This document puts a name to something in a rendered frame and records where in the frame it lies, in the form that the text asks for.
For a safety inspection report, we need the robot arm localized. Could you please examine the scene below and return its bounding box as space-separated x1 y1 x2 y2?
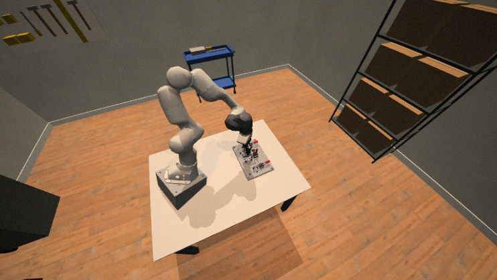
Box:
157 66 253 185

